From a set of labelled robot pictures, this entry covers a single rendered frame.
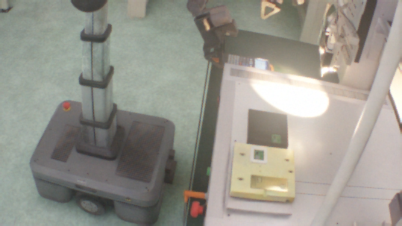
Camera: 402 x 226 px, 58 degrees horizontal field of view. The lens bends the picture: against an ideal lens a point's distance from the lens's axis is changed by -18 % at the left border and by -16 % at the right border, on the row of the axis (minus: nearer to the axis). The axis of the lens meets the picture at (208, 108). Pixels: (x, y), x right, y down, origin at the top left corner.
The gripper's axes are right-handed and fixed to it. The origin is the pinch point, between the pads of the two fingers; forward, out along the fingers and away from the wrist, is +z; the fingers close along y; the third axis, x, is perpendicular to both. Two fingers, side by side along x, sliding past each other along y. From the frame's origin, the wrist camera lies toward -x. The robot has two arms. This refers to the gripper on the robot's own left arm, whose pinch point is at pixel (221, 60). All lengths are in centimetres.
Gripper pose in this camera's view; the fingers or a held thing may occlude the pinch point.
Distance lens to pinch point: 161.7
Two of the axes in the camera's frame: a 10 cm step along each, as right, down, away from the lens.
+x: -9.1, 2.3, 3.3
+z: 3.9, 7.4, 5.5
